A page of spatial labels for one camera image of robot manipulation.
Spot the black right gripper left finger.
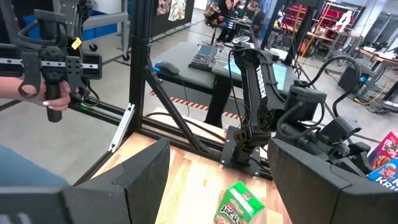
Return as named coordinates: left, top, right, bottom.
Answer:
left=61, top=138, right=171, bottom=224

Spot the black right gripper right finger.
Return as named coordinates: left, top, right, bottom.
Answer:
left=267, top=138, right=398, bottom=224

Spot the green Apple Jacks cereal box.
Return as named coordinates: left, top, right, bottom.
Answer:
left=213, top=180, right=266, bottom=224

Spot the red Froot Loops cereal box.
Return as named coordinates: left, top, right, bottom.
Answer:
left=367, top=131, right=398, bottom=170

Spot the blue Rice Krispies cereal box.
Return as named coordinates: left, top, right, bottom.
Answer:
left=366, top=157, right=398, bottom=191

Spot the person's forearm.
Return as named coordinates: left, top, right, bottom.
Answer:
left=0, top=76, right=35, bottom=102

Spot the blue flat pad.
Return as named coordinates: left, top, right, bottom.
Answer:
left=229, top=58, right=289, bottom=91

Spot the wooden workbench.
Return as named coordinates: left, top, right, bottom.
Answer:
left=354, top=46, right=398, bottom=68

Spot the dark grey desk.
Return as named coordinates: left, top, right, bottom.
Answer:
left=151, top=41, right=218, bottom=91
left=203, top=55, right=301, bottom=128

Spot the person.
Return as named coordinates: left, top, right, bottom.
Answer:
left=0, top=143, right=71, bottom=188
left=203, top=0, right=242, bottom=44
left=245, top=0, right=267, bottom=35

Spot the person's hand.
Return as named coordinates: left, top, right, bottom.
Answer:
left=29, top=80, right=73, bottom=112

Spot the black computer mouse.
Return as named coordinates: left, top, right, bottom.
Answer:
left=154, top=60, right=180, bottom=75

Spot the computer keyboard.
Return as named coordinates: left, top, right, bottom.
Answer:
left=188, top=43, right=220, bottom=72

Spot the blue storage bin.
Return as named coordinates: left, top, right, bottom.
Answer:
left=81, top=11, right=123, bottom=42

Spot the black partition panel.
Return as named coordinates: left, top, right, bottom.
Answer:
left=150, top=0, right=195, bottom=38

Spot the hanging patterned cloth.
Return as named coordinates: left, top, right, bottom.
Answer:
left=167, top=0, right=187, bottom=22
left=156, top=0, right=172, bottom=16

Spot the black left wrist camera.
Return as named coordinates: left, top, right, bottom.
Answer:
left=317, top=116, right=363, bottom=144

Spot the silver aluminium bracket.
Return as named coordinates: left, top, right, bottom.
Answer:
left=108, top=103, right=136, bottom=153

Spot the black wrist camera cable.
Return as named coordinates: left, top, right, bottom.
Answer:
left=294, top=55, right=363, bottom=118

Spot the black leader arm handle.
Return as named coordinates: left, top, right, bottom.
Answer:
left=0, top=8, right=103, bottom=124

